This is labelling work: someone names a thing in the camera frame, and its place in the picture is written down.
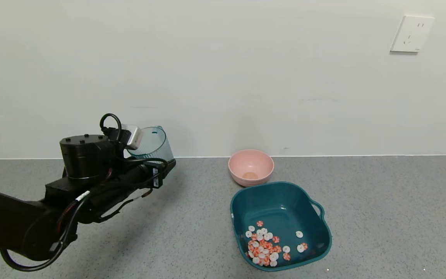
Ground transparent teal ribbed cup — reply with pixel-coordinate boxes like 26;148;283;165
128;126;174;171

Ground white wall socket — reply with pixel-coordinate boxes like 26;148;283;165
390;15;435;53

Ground black camera cable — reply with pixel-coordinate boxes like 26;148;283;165
0;114;122;272

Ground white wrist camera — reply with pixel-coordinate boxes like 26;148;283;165
120;124;142;150

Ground teal plastic basin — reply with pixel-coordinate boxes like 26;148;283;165
230;181;332;271

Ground red white candy pieces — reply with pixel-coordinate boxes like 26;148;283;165
245;220;309;267

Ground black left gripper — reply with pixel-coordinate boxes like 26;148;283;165
128;158;177;189

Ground pink bowl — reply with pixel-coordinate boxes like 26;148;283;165
228;150;274;187

